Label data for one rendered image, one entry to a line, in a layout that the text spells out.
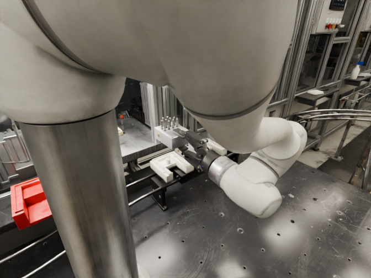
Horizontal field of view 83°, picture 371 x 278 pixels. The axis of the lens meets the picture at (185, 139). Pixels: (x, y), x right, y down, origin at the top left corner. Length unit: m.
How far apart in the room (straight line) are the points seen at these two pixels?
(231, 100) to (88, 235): 0.25
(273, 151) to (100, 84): 0.47
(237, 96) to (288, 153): 0.45
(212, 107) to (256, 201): 0.44
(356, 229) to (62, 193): 1.11
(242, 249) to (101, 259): 0.65
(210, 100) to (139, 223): 0.87
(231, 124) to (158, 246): 0.76
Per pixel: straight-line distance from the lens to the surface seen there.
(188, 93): 0.16
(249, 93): 0.16
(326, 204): 1.24
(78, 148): 0.24
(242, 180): 0.60
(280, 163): 0.61
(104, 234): 0.32
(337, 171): 2.87
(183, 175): 0.96
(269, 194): 0.58
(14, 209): 0.80
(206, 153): 0.69
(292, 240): 1.01
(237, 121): 0.19
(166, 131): 0.83
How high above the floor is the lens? 1.42
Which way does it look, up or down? 28 degrees down
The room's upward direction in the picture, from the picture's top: straight up
